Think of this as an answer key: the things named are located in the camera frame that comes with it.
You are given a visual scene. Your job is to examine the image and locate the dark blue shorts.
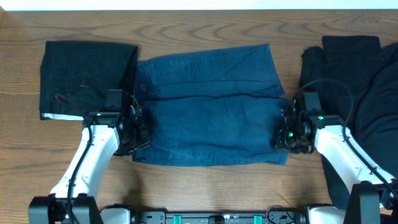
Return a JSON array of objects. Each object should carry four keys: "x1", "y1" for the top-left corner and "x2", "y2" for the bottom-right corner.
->
[{"x1": 132, "y1": 44, "x2": 288, "y2": 167}]

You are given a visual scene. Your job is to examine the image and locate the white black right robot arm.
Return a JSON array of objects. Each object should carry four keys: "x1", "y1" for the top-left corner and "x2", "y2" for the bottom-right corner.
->
[{"x1": 271, "y1": 100, "x2": 397, "y2": 223}]

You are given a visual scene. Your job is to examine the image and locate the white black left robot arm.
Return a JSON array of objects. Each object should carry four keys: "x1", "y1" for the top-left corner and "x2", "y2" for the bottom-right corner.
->
[{"x1": 28, "y1": 106, "x2": 150, "y2": 224}]

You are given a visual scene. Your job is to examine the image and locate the black garment pile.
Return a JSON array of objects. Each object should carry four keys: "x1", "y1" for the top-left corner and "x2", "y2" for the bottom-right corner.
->
[{"x1": 298, "y1": 35, "x2": 398, "y2": 211}]

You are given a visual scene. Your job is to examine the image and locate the folded black garment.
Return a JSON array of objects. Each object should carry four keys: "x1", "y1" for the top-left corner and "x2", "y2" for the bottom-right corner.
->
[{"x1": 39, "y1": 40, "x2": 138, "y2": 121}]

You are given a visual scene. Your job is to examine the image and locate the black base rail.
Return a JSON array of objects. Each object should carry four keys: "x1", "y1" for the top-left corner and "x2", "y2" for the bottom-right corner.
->
[{"x1": 102, "y1": 205, "x2": 312, "y2": 224}]

